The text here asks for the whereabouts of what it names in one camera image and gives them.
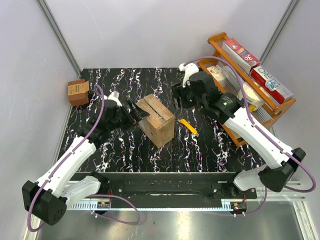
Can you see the right toilet paper roll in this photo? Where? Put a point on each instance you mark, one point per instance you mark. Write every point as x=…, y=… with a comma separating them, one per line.
x=253, y=99

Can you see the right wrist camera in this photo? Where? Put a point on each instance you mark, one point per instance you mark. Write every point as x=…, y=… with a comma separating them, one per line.
x=189, y=69

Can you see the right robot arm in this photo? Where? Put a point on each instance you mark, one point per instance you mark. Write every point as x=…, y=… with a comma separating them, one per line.
x=280, y=160

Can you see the red silver toothpaste box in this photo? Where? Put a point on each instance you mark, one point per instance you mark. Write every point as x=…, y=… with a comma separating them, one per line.
x=271, y=85

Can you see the yellow utility knife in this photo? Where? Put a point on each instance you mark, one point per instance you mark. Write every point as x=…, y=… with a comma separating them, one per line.
x=189, y=127

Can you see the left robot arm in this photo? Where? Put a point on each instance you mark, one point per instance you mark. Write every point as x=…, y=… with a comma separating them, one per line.
x=49, y=197

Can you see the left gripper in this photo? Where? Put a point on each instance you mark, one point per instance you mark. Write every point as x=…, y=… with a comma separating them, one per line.
x=131, y=117

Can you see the red cleaning pad pack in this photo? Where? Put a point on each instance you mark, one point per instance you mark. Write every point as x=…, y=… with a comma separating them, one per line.
x=78, y=92

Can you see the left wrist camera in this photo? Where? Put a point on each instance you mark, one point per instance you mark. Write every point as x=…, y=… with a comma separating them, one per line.
x=114, y=96

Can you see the red white toothpaste box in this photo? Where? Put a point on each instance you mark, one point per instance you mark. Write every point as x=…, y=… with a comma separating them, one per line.
x=246, y=60

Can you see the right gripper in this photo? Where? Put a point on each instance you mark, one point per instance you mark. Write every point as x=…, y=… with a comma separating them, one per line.
x=179, y=91

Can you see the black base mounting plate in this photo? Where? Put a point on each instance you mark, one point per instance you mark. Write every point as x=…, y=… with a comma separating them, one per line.
x=175, y=191

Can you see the brown cardboard express box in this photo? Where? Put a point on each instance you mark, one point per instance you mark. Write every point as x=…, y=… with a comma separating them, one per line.
x=159, y=126

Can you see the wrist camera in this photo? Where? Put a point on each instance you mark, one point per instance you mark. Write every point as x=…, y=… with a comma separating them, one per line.
x=189, y=69
x=114, y=96

